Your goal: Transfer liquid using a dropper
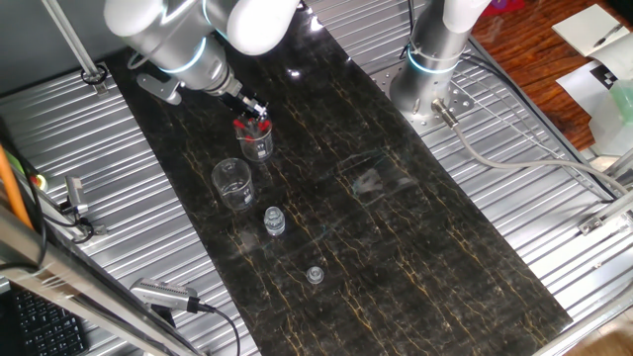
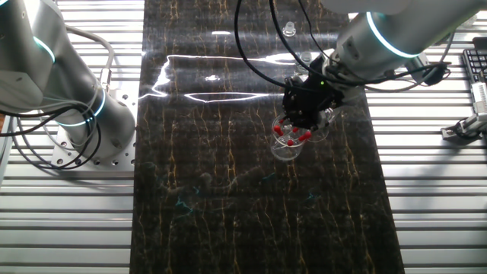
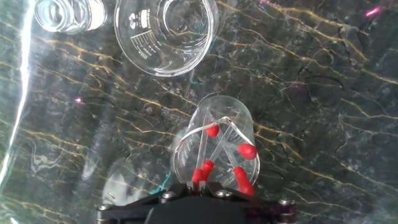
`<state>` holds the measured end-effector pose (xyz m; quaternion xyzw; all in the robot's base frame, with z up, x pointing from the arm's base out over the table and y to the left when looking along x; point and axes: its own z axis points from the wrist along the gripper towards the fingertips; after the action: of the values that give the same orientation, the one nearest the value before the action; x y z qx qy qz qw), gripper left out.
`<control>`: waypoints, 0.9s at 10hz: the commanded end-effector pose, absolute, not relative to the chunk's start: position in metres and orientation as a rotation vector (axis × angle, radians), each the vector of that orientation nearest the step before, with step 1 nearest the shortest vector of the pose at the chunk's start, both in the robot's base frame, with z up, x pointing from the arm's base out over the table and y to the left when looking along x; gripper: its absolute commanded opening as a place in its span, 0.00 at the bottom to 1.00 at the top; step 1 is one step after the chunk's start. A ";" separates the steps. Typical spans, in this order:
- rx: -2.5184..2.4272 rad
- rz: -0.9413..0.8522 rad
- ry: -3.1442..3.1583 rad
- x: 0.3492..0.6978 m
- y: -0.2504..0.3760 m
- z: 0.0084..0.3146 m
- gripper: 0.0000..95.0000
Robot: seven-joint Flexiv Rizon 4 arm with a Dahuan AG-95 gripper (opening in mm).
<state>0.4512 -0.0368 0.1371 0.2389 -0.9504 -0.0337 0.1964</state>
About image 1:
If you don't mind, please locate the silver camera with black cable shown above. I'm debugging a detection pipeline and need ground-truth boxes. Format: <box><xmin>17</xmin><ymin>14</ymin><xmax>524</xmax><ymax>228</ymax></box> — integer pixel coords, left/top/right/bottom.
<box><xmin>130</xmin><ymin>277</ymin><xmax>202</xmax><ymax>313</ymax></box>

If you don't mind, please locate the clear glass bottle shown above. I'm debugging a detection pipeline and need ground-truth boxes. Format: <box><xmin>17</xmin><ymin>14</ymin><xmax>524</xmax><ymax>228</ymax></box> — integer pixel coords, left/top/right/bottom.
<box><xmin>263</xmin><ymin>206</ymin><xmax>287</xmax><ymax>237</ymax></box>

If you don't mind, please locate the black camera cable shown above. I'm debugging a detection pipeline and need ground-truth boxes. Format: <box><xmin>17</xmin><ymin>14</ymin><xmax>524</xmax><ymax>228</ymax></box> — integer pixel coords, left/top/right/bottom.
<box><xmin>197</xmin><ymin>302</ymin><xmax>242</xmax><ymax>356</ymax></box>

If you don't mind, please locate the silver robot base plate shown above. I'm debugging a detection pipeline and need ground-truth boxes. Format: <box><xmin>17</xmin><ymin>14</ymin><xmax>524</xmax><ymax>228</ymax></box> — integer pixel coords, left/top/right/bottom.
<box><xmin>368</xmin><ymin>61</ymin><xmax>476</xmax><ymax>137</ymax></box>

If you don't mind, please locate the black keyboard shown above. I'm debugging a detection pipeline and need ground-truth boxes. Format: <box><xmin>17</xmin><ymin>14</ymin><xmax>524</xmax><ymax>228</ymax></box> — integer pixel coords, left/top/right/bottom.
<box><xmin>9</xmin><ymin>289</ymin><xmax>90</xmax><ymax>356</ymax></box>

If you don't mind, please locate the white notebook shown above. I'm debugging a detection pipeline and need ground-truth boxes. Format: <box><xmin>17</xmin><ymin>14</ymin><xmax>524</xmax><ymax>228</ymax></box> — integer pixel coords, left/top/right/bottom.
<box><xmin>551</xmin><ymin>3</ymin><xmax>632</xmax><ymax>58</ymax></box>

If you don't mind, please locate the green translucent plastic container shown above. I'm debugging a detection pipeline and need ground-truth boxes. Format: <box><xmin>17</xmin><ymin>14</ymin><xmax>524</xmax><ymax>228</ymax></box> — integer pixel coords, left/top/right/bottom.
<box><xmin>588</xmin><ymin>78</ymin><xmax>633</xmax><ymax>157</ymax></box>

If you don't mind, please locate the large glass beaker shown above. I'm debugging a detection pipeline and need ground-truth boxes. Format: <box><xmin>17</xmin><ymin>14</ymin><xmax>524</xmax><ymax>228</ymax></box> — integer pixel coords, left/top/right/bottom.
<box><xmin>211</xmin><ymin>157</ymin><xmax>257</xmax><ymax>213</ymax></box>

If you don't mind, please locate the grey stand-mounted camera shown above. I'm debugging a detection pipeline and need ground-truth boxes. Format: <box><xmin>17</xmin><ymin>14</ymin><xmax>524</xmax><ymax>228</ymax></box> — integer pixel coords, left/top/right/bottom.
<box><xmin>63</xmin><ymin>175</ymin><xmax>91</xmax><ymax>218</ymax></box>

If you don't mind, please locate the black pen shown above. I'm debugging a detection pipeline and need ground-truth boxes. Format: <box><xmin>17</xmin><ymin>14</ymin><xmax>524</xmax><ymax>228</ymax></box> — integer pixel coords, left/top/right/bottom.
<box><xmin>591</xmin><ymin>23</ymin><xmax>624</xmax><ymax>49</ymax></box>

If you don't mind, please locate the black marble mat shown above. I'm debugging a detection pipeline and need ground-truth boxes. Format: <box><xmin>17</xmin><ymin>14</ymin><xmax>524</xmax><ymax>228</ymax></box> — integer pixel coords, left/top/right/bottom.
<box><xmin>103</xmin><ymin>0</ymin><xmax>574</xmax><ymax>356</ymax></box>

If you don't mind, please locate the aluminium corner bracket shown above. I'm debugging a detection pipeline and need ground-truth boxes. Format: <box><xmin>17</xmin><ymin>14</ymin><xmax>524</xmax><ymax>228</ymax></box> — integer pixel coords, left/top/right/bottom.
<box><xmin>577</xmin><ymin>195</ymin><xmax>633</xmax><ymax>237</ymax></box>

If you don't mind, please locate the paper with black marker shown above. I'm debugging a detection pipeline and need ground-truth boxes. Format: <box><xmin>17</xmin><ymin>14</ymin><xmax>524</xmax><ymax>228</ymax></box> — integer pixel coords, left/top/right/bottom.
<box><xmin>556</xmin><ymin>46</ymin><xmax>633</xmax><ymax>118</ymax></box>

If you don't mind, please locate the magenta object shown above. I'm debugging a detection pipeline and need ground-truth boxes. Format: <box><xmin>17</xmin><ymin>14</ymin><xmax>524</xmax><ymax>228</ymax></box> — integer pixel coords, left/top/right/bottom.
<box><xmin>482</xmin><ymin>0</ymin><xmax>526</xmax><ymax>19</ymax></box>

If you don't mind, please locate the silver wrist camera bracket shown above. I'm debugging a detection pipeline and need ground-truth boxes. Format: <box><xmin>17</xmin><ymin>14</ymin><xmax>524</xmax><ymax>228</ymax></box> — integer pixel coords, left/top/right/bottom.
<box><xmin>136</xmin><ymin>72</ymin><xmax>183</xmax><ymax>106</ymax></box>

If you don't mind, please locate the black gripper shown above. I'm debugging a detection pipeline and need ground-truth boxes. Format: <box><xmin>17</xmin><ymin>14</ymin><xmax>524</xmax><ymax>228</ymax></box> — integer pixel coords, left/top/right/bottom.
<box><xmin>220</xmin><ymin>87</ymin><xmax>271</xmax><ymax>126</ymax></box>

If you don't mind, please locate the small glass beaker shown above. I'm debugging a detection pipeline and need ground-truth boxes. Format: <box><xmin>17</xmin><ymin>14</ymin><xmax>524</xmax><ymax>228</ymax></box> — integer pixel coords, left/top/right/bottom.
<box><xmin>233</xmin><ymin>118</ymin><xmax>275</xmax><ymax>163</ymax></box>

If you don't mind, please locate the aluminium frame bar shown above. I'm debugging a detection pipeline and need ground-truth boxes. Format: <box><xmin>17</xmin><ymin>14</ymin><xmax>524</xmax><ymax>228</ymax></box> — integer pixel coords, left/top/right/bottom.
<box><xmin>0</xmin><ymin>205</ymin><xmax>204</xmax><ymax>356</ymax></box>

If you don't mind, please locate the grey cable with metal connector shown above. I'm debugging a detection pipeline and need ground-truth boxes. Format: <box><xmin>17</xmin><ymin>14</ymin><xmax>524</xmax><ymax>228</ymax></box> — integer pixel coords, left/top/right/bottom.
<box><xmin>430</xmin><ymin>97</ymin><xmax>633</xmax><ymax>199</ymax></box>

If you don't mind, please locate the metal stand pole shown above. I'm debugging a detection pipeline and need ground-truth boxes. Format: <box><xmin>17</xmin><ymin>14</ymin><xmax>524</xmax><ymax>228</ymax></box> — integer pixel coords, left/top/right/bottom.
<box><xmin>41</xmin><ymin>0</ymin><xmax>110</xmax><ymax>96</ymax></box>

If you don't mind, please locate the orange pole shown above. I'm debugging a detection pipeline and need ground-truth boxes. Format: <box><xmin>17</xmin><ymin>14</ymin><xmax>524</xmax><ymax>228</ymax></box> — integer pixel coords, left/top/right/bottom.
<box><xmin>0</xmin><ymin>145</ymin><xmax>34</xmax><ymax>231</ymax></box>

